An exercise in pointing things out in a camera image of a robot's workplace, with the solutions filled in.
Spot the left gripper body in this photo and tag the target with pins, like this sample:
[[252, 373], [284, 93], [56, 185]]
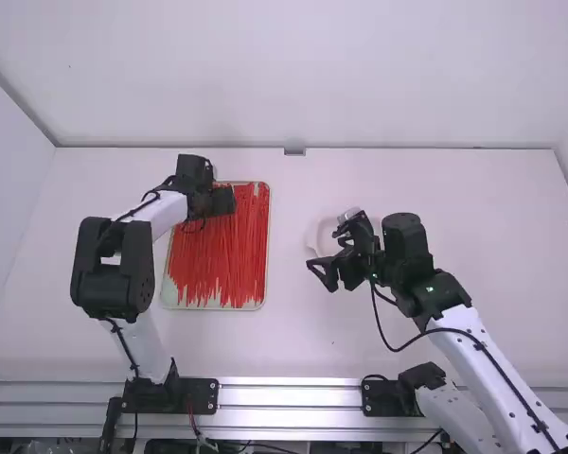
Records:
[[215, 201]]

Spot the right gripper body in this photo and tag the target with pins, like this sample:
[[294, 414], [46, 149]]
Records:
[[360, 265]]

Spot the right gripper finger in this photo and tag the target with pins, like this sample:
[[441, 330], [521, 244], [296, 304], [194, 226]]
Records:
[[332, 284], [345, 235]]

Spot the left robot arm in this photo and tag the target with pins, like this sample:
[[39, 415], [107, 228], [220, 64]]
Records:
[[165, 208]]

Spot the white dish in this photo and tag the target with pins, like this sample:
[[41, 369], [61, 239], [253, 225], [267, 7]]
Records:
[[314, 236]]

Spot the pale tray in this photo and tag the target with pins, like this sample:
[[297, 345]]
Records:
[[170, 298]]

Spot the silver rails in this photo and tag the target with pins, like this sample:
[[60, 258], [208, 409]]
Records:
[[289, 397]]

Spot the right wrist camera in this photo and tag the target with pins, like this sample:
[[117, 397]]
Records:
[[350, 215]]

